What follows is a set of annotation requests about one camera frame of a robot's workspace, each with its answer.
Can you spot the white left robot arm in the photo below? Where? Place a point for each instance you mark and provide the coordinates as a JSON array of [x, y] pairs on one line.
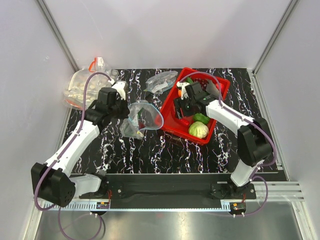
[[52, 181]]

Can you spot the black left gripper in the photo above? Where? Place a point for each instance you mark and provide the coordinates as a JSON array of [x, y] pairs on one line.
[[125, 115]]

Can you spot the red plastic tray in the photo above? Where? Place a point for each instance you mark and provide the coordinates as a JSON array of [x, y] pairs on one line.
[[172, 124]]

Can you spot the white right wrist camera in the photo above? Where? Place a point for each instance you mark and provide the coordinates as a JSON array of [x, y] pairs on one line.
[[182, 86]]

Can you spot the purple grape bunch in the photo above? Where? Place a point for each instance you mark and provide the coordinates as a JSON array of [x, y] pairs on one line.
[[203, 83]]

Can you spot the clear blue zip bag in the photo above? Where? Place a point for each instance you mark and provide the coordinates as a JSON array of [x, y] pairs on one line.
[[150, 116]]

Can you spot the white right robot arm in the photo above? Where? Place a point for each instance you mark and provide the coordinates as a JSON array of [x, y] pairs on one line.
[[254, 141]]

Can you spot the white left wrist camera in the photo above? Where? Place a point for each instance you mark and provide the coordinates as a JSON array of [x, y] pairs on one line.
[[121, 87]]

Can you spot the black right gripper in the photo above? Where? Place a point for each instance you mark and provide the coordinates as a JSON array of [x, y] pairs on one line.
[[179, 104]]

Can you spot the small green cucumber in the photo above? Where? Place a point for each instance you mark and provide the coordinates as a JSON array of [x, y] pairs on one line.
[[189, 80]]

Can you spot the white slotted cable duct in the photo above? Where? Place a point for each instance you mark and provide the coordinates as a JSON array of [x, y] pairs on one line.
[[144, 206]]

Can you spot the aluminium frame rail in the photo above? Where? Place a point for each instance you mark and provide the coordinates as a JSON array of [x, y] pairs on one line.
[[275, 193]]

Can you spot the pale green cabbage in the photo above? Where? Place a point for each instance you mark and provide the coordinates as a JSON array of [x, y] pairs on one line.
[[198, 130]]

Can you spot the large bag of chips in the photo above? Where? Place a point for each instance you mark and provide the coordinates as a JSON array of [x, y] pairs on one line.
[[75, 92]]

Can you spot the clear zip bag with label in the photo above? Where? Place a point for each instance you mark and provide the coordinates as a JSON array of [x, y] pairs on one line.
[[161, 82]]

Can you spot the green bell pepper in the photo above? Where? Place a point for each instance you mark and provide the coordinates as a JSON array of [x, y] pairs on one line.
[[199, 117]]

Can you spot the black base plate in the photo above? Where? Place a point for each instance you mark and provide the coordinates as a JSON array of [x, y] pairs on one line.
[[216, 185]]

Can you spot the red chili pepper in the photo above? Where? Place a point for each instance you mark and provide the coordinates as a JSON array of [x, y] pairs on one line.
[[185, 122]]

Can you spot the grey toy fish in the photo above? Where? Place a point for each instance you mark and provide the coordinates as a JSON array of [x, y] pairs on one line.
[[212, 89]]

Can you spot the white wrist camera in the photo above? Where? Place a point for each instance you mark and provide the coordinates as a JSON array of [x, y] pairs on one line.
[[182, 86], [121, 87]]

